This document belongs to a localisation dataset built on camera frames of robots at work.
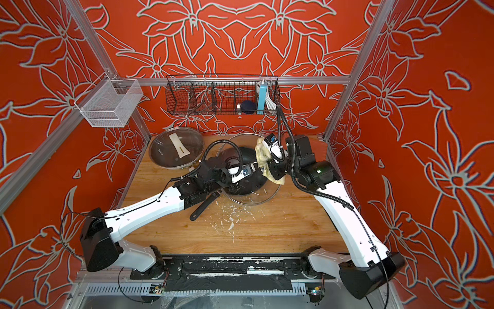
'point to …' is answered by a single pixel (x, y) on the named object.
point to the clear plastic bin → (110, 103)
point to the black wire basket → (222, 94)
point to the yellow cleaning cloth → (263, 154)
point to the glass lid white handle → (180, 149)
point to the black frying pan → (240, 156)
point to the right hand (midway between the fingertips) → (266, 159)
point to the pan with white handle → (163, 152)
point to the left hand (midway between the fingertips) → (244, 165)
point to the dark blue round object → (248, 107)
